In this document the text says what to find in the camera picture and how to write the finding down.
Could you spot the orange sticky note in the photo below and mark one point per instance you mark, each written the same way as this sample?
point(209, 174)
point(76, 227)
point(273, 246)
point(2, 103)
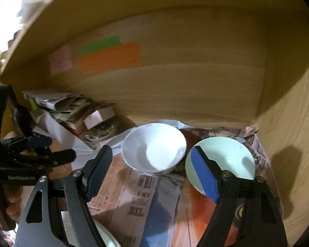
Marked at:
point(117, 57)

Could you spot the small white card box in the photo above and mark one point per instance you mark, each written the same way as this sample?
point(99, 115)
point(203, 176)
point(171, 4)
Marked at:
point(98, 116)

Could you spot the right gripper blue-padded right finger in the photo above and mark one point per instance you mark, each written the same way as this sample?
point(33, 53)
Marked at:
point(261, 223)

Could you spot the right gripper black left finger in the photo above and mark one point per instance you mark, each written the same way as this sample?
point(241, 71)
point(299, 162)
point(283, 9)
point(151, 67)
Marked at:
point(40, 224)

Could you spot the pink sticky note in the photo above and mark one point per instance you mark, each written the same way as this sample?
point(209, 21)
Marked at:
point(61, 60)

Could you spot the stack of newspapers and books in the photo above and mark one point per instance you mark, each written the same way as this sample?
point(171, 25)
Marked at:
point(68, 109)

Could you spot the small bowl of coins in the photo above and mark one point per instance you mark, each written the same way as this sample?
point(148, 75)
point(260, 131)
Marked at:
point(102, 131)

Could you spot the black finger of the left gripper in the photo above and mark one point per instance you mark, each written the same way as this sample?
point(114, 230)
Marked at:
point(55, 159)

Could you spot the green sticky note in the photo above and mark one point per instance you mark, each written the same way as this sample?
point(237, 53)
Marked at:
point(98, 45)

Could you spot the pale green plate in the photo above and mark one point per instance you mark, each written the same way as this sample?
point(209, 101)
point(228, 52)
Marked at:
point(82, 230)

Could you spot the white bowl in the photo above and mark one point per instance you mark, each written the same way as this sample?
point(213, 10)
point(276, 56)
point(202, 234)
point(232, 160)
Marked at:
point(154, 148)

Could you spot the person's left hand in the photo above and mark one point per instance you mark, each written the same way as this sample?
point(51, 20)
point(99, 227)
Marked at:
point(14, 196)

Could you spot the vintage newspaper shelf liner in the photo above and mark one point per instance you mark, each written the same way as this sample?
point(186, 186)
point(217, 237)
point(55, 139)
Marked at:
point(133, 209)

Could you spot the pale green small bowl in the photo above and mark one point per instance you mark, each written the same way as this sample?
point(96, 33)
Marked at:
point(230, 155)

